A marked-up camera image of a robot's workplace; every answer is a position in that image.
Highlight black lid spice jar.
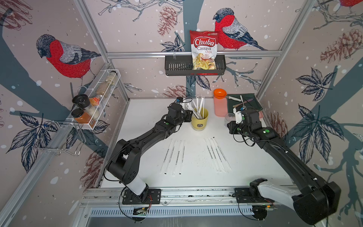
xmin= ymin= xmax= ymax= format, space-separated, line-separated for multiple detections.
xmin=72 ymin=94 xmax=91 ymax=109

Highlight orange spice jar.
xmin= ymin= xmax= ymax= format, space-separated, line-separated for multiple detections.
xmin=71 ymin=108 xmax=95 ymax=126

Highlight pink tray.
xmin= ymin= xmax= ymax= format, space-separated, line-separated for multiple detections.
xmin=213 ymin=97 xmax=240 ymax=117

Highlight wooden spoon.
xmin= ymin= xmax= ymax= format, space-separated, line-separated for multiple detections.
xmin=233 ymin=98 xmax=254 ymax=108

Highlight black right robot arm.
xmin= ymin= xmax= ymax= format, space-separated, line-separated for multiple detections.
xmin=227 ymin=109 xmax=341 ymax=225

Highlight green mat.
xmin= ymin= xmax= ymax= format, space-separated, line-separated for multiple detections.
xmin=227 ymin=93 xmax=263 ymax=113

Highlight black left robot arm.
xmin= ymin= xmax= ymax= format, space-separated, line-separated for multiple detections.
xmin=105 ymin=103 xmax=193 ymax=202

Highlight Chuba cassava chips bag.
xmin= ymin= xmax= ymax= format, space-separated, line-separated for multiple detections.
xmin=190 ymin=31 xmax=218 ymax=70

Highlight yellow straw cup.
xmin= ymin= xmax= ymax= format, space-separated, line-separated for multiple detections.
xmin=191 ymin=108 xmax=209 ymax=131

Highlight white wire spice rack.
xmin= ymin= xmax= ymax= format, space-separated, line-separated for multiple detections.
xmin=57 ymin=69 xmax=120 ymax=131

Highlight metal spoon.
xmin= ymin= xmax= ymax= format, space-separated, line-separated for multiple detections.
xmin=240 ymin=95 xmax=246 ymax=110

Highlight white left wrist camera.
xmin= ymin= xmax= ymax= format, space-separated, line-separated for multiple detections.
xmin=175 ymin=97 xmax=184 ymax=104

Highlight clear plastic cup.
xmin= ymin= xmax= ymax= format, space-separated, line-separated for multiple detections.
xmin=224 ymin=113 xmax=235 ymax=126

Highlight straw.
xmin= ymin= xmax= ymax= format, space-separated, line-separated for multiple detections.
xmin=159 ymin=139 xmax=173 ymax=173
xmin=164 ymin=141 xmax=177 ymax=175
xmin=212 ymin=137 xmax=232 ymax=170
xmin=179 ymin=139 xmax=186 ymax=175
xmin=173 ymin=141 xmax=182 ymax=176
xmin=207 ymin=138 xmax=222 ymax=172
xmin=204 ymin=138 xmax=219 ymax=172
xmin=212 ymin=138 xmax=227 ymax=173

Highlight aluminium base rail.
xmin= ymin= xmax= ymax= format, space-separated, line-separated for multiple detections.
xmin=80 ymin=186 xmax=282 ymax=220

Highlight black wall basket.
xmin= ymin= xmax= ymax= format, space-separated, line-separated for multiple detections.
xmin=164 ymin=55 xmax=226 ymax=76

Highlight bundle wrapped straws in cup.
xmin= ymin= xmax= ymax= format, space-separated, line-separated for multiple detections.
xmin=184 ymin=96 xmax=205 ymax=120

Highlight white handle knife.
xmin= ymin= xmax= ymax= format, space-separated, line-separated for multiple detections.
xmin=226 ymin=96 xmax=242 ymax=102

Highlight orange bowl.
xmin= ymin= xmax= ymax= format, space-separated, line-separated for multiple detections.
xmin=213 ymin=89 xmax=227 ymax=99

